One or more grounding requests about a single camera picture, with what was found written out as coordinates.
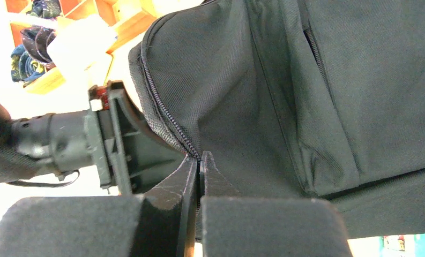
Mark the rolled dark belt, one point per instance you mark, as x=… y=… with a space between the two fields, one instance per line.
x=36 y=40
x=24 y=69
x=46 y=9

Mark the green sticker pack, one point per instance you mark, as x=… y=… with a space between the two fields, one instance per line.
x=403 y=245

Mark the rolled dark belt middle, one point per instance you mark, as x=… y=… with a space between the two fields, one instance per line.
x=46 y=9

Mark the rolled dark belt front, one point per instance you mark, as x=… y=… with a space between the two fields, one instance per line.
x=24 y=69

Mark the rolled dark belt centre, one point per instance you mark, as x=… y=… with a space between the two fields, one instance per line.
x=36 y=40

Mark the wooden compartment tray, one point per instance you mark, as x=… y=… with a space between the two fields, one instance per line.
x=91 y=38

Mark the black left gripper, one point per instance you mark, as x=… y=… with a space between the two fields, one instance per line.
x=160 y=222

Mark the black backpack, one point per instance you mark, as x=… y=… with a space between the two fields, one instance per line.
x=317 y=99

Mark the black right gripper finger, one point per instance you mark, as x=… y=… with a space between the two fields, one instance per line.
x=233 y=225

